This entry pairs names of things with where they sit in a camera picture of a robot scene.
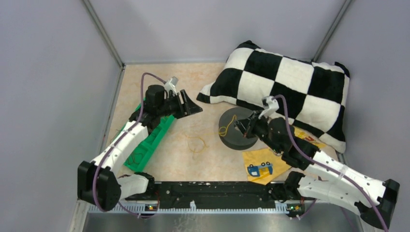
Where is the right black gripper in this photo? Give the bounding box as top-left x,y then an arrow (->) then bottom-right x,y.
234,110 -> 281,153

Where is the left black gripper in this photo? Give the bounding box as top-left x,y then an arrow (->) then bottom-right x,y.
157,89 -> 203,119

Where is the black cable spool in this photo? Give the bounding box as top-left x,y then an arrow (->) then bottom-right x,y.
218,107 -> 258,151

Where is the thin yellow cable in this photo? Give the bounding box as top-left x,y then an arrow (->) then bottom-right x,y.
186,115 -> 238,154

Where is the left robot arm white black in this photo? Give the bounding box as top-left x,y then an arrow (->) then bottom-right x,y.
77,85 -> 202,212

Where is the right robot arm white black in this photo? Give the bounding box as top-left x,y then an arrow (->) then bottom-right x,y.
234,117 -> 400,231

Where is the yellow cloth with car print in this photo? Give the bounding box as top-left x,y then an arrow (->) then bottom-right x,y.
242,126 -> 326,186

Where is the green compartment tray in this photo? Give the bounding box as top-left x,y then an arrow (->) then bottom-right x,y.
116,116 -> 176,172

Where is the black white checkered pillow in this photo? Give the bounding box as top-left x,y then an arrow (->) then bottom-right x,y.
196,40 -> 350,153

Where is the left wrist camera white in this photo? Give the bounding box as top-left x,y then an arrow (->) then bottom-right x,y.
164,76 -> 178,95

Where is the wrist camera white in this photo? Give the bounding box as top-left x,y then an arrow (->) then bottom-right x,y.
258,96 -> 279,119
164,76 -> 178,95

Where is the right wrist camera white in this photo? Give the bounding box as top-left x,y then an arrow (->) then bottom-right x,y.
258,96 -> 279,119

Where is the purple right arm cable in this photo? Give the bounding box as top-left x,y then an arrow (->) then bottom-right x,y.
272,94 -> 390,232

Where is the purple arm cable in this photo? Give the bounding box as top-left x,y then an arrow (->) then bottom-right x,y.
272,94 -> 390,232
92,72 -> 167,219

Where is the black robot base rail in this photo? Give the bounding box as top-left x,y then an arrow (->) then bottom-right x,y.
126,181 -> 307,209

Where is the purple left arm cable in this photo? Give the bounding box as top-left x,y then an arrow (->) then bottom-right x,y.
92,72 -> 167,219

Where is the white slotted cable duct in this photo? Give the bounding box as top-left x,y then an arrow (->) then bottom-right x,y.
108,201 -> 289,215

